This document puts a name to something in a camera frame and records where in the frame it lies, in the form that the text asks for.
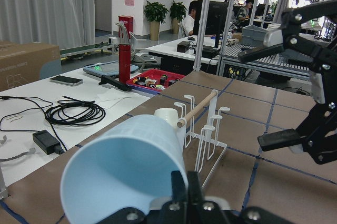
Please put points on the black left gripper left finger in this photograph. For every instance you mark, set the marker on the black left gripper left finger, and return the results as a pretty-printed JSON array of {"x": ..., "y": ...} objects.
[{"x": 179, "y": 192}]

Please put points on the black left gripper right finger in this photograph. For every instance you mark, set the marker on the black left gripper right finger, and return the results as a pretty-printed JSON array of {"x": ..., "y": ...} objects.
[{"x": 195, "y": 192}]

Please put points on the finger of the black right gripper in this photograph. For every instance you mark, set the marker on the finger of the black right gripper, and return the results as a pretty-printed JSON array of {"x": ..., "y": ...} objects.
[
  {"x": 287, "y": 36},
  {"x": 311, "y": 134}
]

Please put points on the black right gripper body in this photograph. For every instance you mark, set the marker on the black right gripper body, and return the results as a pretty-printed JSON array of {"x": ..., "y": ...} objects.
[{"x": 323, "y": 75}]

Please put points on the light blue plastic cup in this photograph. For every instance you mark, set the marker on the light blue plastic cup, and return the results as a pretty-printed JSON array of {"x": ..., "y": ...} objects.
[{"x": 128, "y": 166}]

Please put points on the white plastic cup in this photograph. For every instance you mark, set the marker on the white plastic cup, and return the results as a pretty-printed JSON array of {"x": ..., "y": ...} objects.
[{"x": 170, "y": 115}]

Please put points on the black monitor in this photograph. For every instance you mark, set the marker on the black monitor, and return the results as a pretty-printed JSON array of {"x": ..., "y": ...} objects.
[{"x": 216, "y": 19}]

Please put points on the red parts tray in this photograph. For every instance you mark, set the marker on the red parts tray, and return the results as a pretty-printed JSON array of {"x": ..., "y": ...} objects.
[{"x": 154, "y": 81}]

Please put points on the black power adapter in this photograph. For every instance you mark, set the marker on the black power adapter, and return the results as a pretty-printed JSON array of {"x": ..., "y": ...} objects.
[{"x": 47, "y": 143}]

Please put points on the blue teach pendant tablet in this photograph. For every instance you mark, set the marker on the blue teach pendant tablet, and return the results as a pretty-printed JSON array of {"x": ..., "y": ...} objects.
[{"x": 99, "y": 69}]

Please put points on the red thermos bottle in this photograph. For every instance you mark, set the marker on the red thermos bottle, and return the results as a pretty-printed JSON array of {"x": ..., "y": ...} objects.
[{"x": 124, "y": 62}]

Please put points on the black smartphone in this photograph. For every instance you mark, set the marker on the black smartphone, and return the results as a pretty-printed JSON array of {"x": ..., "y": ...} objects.
[{"x": 70, "y": 81}]

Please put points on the cardboard box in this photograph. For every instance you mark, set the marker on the cardboard box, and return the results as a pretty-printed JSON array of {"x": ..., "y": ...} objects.
[{"x": 26, "y": 63}]

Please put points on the white wire cup rack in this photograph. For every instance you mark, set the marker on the white wire cup rack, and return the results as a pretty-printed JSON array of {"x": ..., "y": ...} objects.
[{"x": 209, "y": 146}]

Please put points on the aluminium frame post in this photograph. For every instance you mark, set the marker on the aluminium frame post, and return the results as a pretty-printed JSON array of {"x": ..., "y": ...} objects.
[{"x": 200, "y": 36}]

